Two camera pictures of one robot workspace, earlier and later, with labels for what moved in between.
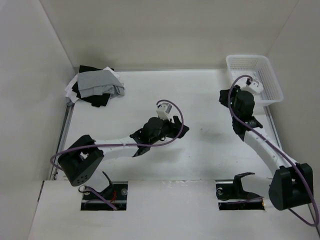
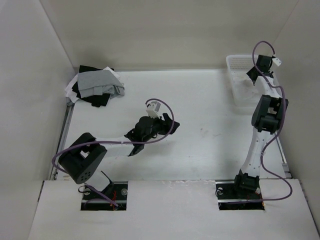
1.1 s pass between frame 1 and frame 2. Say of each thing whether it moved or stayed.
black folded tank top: stayed
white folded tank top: stayed
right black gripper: moved
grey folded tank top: stayed
